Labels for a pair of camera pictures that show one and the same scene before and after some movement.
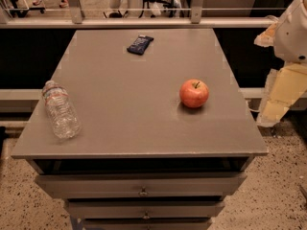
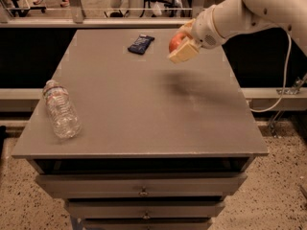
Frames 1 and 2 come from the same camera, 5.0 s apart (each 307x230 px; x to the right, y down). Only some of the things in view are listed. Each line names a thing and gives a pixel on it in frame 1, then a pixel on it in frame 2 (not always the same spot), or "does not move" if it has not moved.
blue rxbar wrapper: x=140 y=44 does not move
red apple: x=194 y=93 → x=176 y=39
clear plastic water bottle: x=65 y=119 does not move
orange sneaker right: x=64 y=2 does not move
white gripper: x=293 y=35 → x=204 y=30
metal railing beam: x=138 y=22 does not move
